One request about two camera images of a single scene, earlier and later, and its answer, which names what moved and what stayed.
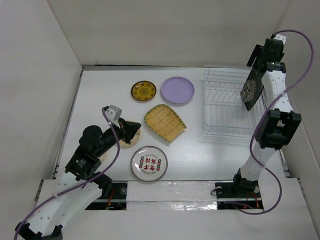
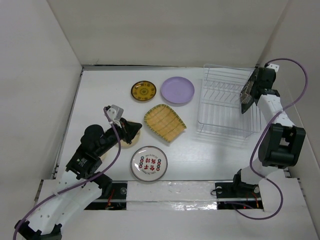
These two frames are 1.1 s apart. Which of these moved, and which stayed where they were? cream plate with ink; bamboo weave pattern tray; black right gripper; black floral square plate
Moved: black floral square plate; black right gripper
Stayed: cream plate with ink; bamboo weave pattern tray
